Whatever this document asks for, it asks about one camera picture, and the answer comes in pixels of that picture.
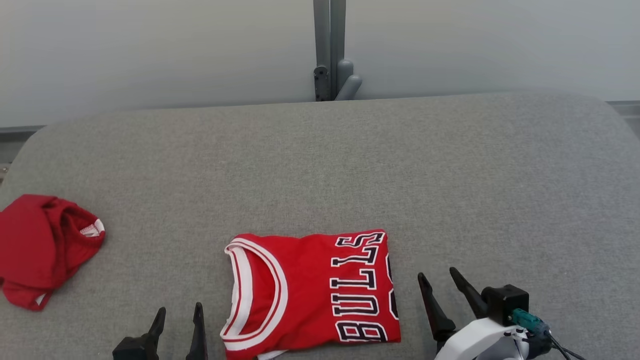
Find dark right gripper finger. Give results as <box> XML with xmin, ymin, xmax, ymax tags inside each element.
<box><xmin>449</xmin><ymin>266</ymin><xmax>490</xmax><ymax>320</ymax></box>
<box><xmin>417</xmin><ymin>272</ymin><xmax>457</xmax><ymax>346</ymax></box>

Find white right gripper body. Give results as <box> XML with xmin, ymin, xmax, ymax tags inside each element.
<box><xmin>434</xmin><ymin>317</ymin><xmax>531</xmax><ymax>360</ymax></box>

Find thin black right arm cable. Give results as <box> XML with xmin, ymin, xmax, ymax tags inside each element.
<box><xmin>547</xmin><ymin>334</ymin><xmax>592</xmax><ymax>360</ymax></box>

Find red mesh basketball shorts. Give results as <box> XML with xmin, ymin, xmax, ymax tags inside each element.
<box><xmin>0</xmin><ymin>194</ymin><xmax>107</xmax><ymax>312</ymax></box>

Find grey metal partition post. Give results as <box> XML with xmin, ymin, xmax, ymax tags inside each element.
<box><xmin>313</xmin><ymin>0</ymin><xmax>347</xmax><ymax>101</ymax></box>

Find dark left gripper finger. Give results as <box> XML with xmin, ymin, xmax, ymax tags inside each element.
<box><xmin>148</xmin><ymin>306</ymin><xmax>167</xmax><ymax>348</ymax></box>
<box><xmin>186</xmin><ymin>301</ymin><xmax>209</xmax><ymax>360</ymax></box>

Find black hinge bracket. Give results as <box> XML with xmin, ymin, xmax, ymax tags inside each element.
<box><xmin>313</xmin><ymin>66</ymin><xmax>332</xmax><ymax>102</ymax></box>

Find teal cable connector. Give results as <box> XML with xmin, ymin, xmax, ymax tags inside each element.
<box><xmin>511</xmin><ymin>308</ymin><xmax>551</xmax><ymax>337</ymax></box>

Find red white basketball jersey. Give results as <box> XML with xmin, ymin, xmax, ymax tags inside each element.
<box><xmin>220</xmin><ymin>229</ymin><xmax>402</xmax><ymax>360</ymax></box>

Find grey partition base rail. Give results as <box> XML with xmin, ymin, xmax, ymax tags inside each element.
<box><xmin>606</xmin><ymin>100</ymin><xmax>640</xmax><ymax>122</ymax></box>
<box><xmin>0</xmin><ymin>125</ymin><xmax>48</xmax><ymax>166</ymax></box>

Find grey fabric sofa cushion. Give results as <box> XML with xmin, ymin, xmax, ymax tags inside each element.
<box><xmin>0</xmin><ymin>90</ymin><xmax>640</xmax><ymax>360</ymax></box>

